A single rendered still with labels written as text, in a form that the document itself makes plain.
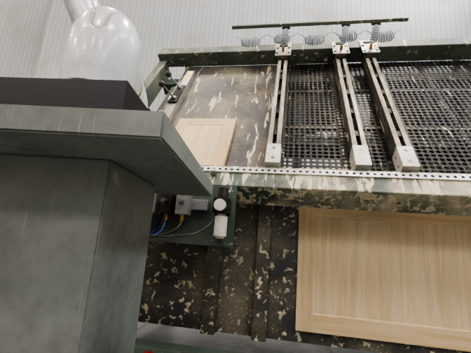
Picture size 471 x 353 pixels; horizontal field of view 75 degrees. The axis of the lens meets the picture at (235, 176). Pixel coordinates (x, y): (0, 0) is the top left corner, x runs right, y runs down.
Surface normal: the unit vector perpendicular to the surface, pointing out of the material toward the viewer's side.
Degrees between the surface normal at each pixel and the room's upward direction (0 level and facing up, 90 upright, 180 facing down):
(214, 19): 90
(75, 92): 90
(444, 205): 146
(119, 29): 78
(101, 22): 72
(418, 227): 90
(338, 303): 90
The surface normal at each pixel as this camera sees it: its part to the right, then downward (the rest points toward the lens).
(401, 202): -0.15, 0.69
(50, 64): -0.06, -0.22
